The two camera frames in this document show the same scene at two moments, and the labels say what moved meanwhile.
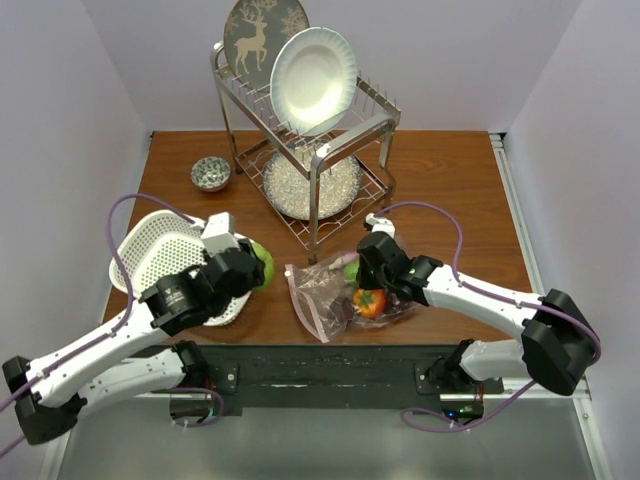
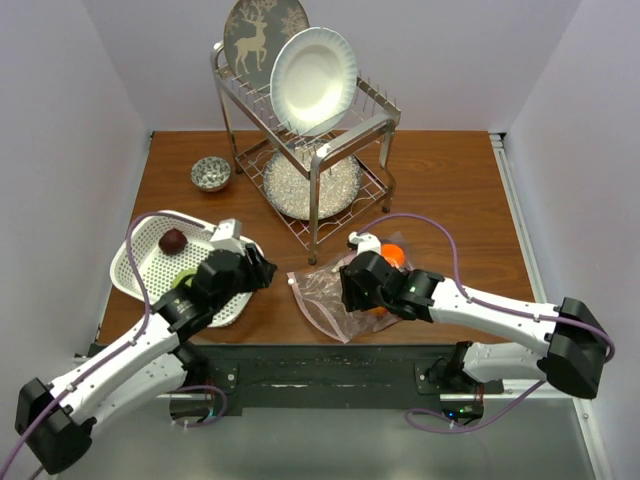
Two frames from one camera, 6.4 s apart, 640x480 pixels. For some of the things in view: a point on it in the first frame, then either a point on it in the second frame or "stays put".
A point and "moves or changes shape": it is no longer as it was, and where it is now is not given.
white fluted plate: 314,80 stays put
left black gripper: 257,277 stays put
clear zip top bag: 328,288 moves or changes shape
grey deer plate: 254,33 stays put
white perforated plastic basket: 162,243 stays put
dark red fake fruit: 343,308 → 172,242
